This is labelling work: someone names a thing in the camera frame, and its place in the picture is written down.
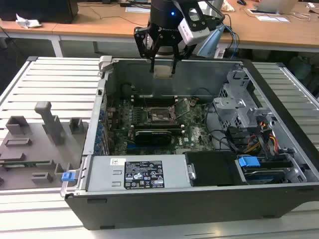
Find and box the blue cable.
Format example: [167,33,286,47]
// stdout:
[223,23,240,59]

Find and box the green motherboard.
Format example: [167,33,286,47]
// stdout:
[104,97,217,155]

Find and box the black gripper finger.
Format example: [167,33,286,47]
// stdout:
[134,26,161,74]
[171,34,194,75]

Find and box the black graphics card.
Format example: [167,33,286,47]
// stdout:
[134,128,173,147]

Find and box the grey parts rack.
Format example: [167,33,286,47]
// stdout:
[0,101,89,191]

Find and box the white camera in black bracket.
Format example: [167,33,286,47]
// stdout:
[177,7,212,47]

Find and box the blue expansion slot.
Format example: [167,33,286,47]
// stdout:
[126,145,150,154]

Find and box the pale blue teach pendant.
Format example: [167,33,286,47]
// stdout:
[196,24,226,58]

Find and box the green RAM stick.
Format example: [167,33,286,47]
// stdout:
[0,161,50,166]

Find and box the blue case latch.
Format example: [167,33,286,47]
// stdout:
[61,171,75,182]

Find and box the metal socket cover frame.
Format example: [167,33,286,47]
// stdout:
[170,98,194,120]

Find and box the white paper sheet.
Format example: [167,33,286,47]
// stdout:
[256,14,291,23]
[126,6,151,13]

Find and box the crumpled white paper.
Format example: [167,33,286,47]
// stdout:
[15,13,43,29]

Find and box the hard disk in blue carrier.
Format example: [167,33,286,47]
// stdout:
[238,155,290,185]

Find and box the metal CPU socket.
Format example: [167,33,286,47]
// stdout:
[146,106,180,125]

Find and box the black open PC case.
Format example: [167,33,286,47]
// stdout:
[61,56,319,231]

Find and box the silver CPU plate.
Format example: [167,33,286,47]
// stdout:
[153,65,174,79]

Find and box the white crumpled cloth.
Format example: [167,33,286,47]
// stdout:
[223,0,236,12]

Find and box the grey metal disk bay cage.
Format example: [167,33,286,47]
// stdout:
[213,69,275,130]

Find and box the black plastic shroud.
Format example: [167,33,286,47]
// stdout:
[185,150,247,187]

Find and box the silver power supply with label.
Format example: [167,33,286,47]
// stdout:
[86,155,191,192]

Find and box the black wire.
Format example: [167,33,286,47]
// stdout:
[206,104,240,152]

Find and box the grey laptop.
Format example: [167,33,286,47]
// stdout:
[254,0,300,14]

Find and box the grey plastic case handle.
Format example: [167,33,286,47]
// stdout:
[98,56,113,73]

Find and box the yellow and red wire bundle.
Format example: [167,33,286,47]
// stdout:
[245,119,279,154]

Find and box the black box on desk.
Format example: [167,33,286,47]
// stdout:
[0,0,79,24]

